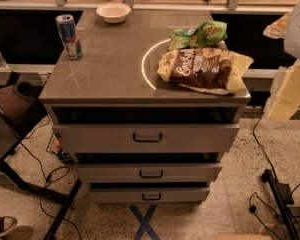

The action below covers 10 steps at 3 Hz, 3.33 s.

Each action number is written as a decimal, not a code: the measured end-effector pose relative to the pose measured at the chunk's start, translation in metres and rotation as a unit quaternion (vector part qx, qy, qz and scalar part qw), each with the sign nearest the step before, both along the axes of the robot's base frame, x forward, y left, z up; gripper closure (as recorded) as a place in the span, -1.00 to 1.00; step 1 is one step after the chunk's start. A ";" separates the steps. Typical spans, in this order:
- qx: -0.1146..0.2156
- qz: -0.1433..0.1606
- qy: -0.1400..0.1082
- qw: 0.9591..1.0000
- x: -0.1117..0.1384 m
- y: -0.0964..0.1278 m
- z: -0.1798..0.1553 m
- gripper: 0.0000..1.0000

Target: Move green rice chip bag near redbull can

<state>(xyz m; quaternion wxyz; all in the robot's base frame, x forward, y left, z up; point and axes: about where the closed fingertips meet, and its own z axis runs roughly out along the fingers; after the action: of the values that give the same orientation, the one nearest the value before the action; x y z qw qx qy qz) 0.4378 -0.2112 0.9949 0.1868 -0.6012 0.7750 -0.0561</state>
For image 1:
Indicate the brown and yellow chip bag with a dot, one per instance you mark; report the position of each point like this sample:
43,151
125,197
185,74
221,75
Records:
205,70

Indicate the middle grey drawer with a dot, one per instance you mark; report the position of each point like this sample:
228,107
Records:
148,173

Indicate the wire basket with items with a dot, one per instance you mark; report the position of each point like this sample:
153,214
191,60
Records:
54,147

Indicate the grey drawer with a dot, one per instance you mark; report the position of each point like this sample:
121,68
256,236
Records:
146,138
150,195
148,173

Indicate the green rice chip bag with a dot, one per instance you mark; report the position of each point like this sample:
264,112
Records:
207,34

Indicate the brown office chair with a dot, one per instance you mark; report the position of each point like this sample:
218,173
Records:
20,106

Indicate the white bowl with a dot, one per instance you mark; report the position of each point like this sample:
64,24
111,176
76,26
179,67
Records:
113,12

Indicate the black canvas sneaker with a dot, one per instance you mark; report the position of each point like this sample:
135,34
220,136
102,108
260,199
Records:
7,225

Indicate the blue silver redbull can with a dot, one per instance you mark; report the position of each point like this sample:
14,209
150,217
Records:
67,32

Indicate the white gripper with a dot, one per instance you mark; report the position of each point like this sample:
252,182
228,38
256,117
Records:
298,30

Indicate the top grey drawer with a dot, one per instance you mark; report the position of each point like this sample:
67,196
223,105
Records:
146,138

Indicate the bottom grey drawer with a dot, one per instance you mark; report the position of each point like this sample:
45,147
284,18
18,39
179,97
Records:
150,195

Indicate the grey drawer cabinet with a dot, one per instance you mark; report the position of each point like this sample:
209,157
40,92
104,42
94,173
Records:
116,82

